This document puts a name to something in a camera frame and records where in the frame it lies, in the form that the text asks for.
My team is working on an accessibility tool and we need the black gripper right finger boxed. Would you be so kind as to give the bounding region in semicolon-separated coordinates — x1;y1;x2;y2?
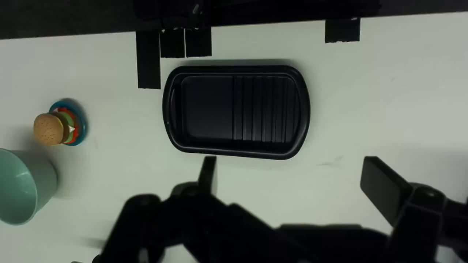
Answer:
360;155;417;231

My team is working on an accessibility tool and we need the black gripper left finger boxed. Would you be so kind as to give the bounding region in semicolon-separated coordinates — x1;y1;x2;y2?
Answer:
196;155;218;197

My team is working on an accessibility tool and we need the short black tape strip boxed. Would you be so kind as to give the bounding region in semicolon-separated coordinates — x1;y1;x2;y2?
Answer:
325;18;362;45
185;26;214;59
160;28;187;60

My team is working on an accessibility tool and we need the black ridged plastic tray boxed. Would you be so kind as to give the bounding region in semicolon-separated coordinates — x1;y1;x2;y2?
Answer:
163;64;312;161

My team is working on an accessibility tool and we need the toy burger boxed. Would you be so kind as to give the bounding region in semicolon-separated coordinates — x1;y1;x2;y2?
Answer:
32;107;82;148

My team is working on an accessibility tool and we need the mint green bowl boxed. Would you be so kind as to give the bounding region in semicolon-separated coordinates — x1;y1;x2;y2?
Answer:
0;148;60;227

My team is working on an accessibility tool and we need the long black tape strip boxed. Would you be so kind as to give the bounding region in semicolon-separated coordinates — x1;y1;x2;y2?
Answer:
135;29;163;91

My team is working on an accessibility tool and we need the small teal plate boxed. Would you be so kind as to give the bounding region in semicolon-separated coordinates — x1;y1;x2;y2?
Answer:
49;98;89;148

